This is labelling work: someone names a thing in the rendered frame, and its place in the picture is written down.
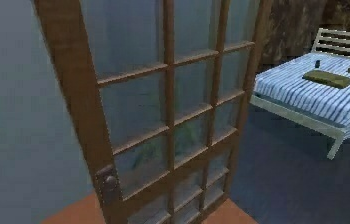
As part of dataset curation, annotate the brown wooden glass-pane door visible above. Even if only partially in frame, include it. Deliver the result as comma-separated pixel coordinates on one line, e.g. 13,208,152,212
32,0,273,224

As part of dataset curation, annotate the dark round door knob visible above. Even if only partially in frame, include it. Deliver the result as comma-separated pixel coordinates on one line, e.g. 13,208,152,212
95,164,121,205

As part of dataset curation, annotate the white bed with striped cover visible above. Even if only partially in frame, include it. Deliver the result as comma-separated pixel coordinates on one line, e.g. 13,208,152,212
249,27,350,161

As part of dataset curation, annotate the olive green pillow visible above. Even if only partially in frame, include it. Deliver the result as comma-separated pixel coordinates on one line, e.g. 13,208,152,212
302,69,350,90

